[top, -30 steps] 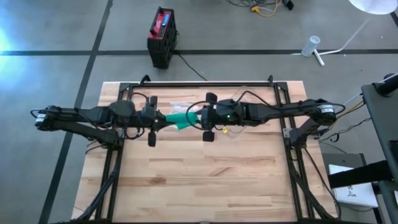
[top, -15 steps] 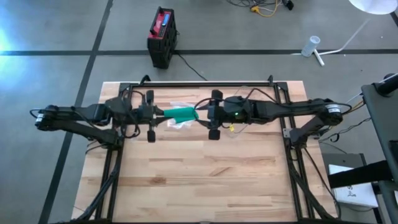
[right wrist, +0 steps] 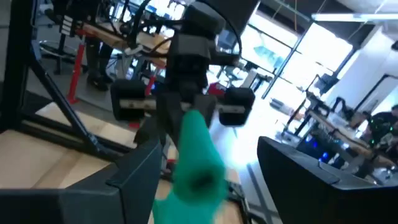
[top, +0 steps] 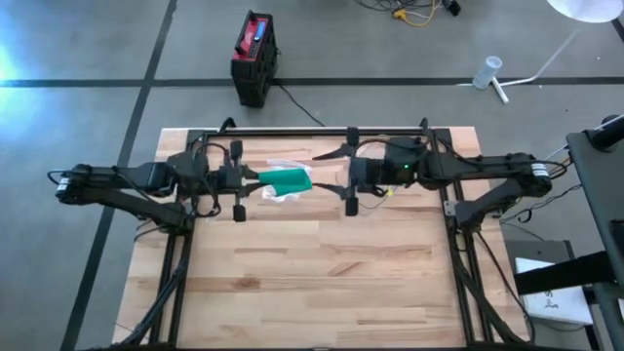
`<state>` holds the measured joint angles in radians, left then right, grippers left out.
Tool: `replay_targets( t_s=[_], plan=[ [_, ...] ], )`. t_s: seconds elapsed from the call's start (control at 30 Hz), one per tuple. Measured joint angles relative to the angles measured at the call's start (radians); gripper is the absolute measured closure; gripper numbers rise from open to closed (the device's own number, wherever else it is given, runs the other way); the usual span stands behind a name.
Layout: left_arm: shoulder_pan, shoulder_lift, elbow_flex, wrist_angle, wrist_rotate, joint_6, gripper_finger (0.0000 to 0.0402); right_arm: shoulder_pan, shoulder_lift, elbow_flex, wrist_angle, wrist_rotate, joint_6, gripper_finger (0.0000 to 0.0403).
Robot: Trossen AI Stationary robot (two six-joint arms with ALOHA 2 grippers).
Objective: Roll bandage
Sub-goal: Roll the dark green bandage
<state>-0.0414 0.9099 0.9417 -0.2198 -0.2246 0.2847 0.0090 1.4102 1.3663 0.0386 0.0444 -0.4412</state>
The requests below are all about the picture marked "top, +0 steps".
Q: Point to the clear plastic bag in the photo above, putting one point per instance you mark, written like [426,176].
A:
[292,163]

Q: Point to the dark green bandage piece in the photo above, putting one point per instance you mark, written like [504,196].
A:
[285,180]

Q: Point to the red and black box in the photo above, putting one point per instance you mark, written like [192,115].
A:
[253,63]

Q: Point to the white floor stand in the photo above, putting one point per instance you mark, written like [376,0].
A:
[585,7]

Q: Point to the black plug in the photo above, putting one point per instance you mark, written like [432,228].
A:
[451,7]

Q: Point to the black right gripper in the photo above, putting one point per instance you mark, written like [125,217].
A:
[368,171]

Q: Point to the white box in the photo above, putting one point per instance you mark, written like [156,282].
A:
[551,302]

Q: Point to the black aluminium rig frame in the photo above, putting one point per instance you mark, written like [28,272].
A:
[317,131]

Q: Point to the grey flat box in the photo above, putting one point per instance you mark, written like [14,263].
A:
[536,248]

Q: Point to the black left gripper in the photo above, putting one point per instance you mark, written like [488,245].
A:
[229,179]

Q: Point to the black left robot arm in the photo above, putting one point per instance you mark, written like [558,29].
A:
[122,175]

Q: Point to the grey desk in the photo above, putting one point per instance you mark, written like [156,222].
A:
[595,195]

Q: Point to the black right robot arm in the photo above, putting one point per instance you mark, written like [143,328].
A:
[487,166]

